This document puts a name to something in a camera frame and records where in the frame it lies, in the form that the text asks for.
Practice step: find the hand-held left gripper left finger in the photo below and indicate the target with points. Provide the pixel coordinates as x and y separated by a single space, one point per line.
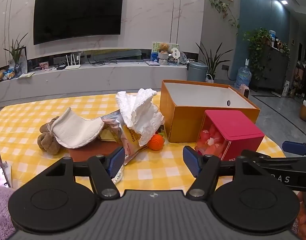
115 163

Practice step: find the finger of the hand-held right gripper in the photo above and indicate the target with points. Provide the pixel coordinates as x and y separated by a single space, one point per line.
257 155
292 146

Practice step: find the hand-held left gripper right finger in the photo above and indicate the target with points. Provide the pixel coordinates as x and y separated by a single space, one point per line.
191 162

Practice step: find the orange cardboard box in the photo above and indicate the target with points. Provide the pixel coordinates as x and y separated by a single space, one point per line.
183 120

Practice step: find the white ruffled cloth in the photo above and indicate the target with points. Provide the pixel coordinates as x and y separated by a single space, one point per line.
143 115

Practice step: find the brown plush toy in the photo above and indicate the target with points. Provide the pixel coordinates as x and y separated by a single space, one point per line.
48 142

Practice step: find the brown flat pad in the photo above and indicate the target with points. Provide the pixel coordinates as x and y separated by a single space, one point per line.
93 152

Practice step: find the orange white snack packet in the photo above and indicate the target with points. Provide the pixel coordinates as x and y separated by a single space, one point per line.
130 140

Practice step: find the red box with pink balls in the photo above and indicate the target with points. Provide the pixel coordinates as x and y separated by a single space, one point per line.
235 127

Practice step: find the pink snack packet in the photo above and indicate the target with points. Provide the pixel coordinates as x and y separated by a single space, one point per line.
113 127

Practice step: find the orange crochet toy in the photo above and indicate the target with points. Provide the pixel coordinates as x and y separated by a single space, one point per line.
155 142

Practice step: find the cream towel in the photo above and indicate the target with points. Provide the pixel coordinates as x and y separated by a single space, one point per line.
73 130

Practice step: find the pink small device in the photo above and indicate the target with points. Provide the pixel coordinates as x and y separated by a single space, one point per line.
244 91

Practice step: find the grey cabinet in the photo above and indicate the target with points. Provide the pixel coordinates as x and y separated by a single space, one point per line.
275 70

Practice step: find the blue water bottle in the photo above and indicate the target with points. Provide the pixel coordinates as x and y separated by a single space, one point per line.
242 77

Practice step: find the small white basket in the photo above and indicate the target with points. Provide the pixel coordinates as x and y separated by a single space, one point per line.
209 78

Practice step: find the white marble tv console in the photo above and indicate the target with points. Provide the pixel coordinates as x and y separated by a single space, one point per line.
105 77

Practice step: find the grey trash can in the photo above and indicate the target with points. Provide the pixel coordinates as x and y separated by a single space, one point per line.
196 71

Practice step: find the yellow checked tablecloth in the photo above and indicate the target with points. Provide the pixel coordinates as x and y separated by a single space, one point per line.
25 120

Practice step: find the tall leafy floor plant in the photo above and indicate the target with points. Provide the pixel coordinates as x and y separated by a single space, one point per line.
214 60

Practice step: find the white router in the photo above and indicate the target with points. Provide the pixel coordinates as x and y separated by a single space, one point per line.
73 66

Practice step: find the bushy potted plant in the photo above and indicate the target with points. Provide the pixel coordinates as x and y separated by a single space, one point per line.
257 45

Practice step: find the small black box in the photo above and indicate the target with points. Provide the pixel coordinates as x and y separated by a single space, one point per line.
61 67

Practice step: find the green printed card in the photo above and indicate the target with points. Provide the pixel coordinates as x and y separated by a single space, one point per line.
155 52

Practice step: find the small teddy bear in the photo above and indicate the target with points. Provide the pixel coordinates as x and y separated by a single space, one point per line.
164 48

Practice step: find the pink photo card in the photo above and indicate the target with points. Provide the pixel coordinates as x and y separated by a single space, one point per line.
44 65

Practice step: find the purple fluffy cloth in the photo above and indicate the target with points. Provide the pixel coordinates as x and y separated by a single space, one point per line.
0 210

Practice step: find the blue snack bags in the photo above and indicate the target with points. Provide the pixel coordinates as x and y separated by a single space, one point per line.
10 74

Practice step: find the green plant in glass vase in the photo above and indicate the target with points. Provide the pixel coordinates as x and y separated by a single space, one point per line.
16 55

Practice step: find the hanging vine plant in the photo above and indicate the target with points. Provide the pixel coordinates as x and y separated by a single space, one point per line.
224 7

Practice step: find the black television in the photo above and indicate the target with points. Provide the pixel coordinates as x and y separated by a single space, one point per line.
78 12

